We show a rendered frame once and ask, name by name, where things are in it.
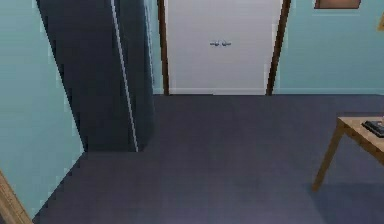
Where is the white double room door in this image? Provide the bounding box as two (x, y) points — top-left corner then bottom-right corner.
(157, 0), (292, 97)

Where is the light wooden table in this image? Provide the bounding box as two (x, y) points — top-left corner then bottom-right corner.
(311, 116), (384, 193)

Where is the brown framed wall picture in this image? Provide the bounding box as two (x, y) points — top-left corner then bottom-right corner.
(314, 0), (362, 10)

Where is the black flat remote control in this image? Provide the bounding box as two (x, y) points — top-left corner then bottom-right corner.
(361, 119), (384, 138)

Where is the light wooden furniture edge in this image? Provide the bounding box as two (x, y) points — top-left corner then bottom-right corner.
(0, 171), (34, 224)

